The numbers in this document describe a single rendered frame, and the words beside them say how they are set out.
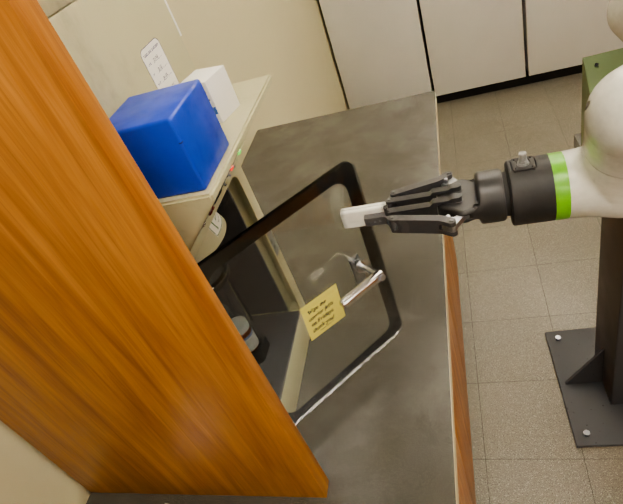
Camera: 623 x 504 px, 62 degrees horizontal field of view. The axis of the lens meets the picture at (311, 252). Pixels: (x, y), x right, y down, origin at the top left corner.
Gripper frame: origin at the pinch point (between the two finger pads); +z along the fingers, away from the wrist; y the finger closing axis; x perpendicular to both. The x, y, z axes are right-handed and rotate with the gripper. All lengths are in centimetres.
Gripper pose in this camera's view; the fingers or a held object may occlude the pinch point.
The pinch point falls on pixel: (364, 215)
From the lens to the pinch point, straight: 79.6
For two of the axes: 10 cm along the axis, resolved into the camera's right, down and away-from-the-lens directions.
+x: 3.0, 7.3, 6.1
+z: -9.4, 1.3, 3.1
